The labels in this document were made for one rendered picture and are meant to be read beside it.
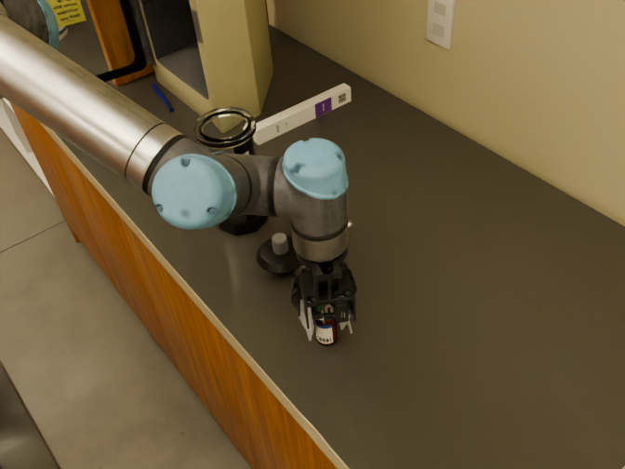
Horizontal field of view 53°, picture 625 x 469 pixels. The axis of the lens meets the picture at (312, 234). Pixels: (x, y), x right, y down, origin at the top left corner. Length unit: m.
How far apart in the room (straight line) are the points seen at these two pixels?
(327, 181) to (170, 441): 1.47
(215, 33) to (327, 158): 0.70
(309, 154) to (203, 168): 0.16
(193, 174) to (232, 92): 0.85
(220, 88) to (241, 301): 0.53
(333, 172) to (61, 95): 0.30
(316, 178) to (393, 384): 0.40
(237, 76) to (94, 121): 0.79
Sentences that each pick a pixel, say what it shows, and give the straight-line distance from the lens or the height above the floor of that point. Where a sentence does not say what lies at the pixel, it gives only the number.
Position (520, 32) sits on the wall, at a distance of 1.30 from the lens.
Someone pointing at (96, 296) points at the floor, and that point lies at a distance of 2.52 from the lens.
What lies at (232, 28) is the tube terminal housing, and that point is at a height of 1.18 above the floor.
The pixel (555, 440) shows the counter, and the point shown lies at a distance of 0.99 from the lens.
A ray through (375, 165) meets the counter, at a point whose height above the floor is 0.94.
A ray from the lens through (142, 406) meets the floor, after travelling 2.17.
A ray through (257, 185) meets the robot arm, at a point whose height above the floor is 1.31.
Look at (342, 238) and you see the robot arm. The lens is 0.80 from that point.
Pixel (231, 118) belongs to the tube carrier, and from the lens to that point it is 1.16.
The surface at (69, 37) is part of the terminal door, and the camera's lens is 1.62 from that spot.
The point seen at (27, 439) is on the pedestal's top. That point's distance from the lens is 1.07.
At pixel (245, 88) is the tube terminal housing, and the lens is 1.47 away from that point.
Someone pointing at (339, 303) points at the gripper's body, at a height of 1.11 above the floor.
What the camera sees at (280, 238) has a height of 1.01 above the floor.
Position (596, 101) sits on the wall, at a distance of 1.26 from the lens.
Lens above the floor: 1.78
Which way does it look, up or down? 45 degrees down
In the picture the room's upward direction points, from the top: 5 degrees counter-clockwise
